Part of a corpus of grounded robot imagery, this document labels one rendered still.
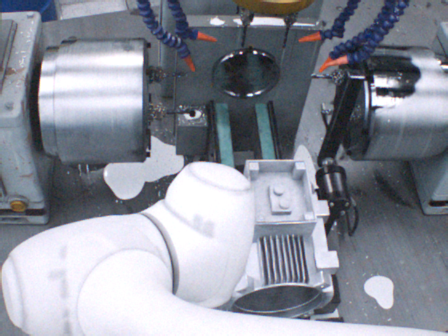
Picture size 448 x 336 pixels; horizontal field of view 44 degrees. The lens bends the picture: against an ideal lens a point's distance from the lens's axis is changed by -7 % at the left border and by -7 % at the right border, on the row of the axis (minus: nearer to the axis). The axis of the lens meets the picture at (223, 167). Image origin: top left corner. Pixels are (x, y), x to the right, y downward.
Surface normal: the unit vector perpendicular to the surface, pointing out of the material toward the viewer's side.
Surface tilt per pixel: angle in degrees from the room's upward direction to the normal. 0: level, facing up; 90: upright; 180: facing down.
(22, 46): 0
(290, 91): 90
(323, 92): 0
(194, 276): 67
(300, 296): 47
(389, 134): 73
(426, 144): 85
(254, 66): 90
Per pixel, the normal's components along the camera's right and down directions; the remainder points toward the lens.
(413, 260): 0.09, -0.59
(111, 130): 0.11, 0.55
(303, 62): 0.07, 0.81
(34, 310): 0.04, 0.21
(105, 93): 0.11, 0.00
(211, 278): 0.55, 0.48
